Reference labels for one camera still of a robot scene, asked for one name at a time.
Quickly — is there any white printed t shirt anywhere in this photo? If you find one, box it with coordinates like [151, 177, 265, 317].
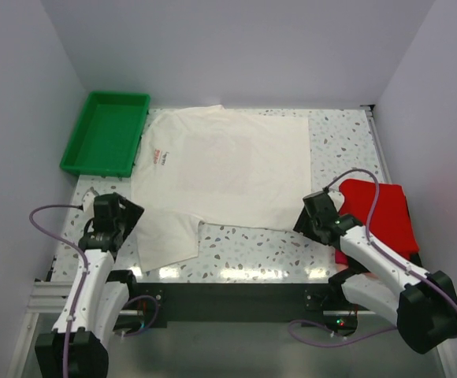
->
[131, 106, 312, 271]

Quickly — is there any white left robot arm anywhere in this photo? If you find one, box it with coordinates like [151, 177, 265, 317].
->
[35, 193, 144, 377]

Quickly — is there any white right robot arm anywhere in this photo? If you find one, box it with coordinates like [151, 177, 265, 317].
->
[294, 191, 457, 354]

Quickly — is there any red folded t shirt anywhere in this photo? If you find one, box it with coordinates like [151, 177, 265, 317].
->
[339, 179, 419, 261]

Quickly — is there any green plastic tray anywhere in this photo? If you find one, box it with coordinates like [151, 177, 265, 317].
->
[60, 91, 150, 178]

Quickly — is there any black folded t shirt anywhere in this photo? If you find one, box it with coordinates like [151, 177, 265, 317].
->
[408, 253, 423, 271]

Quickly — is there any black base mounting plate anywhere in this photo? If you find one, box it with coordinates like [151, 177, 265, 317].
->
[108, 282, 359, 338]

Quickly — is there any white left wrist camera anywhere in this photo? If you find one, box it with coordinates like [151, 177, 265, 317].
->
[81, 188, 98, 213]

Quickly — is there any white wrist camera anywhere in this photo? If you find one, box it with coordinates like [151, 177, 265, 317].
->
[81, 188, 98, 213]
[328, 191, 345, 208]

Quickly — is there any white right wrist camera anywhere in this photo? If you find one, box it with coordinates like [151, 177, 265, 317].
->
[328, 191, 345, 208]

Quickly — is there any aluminium frame rail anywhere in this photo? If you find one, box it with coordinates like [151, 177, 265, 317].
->
[26, 281, 72, 314]

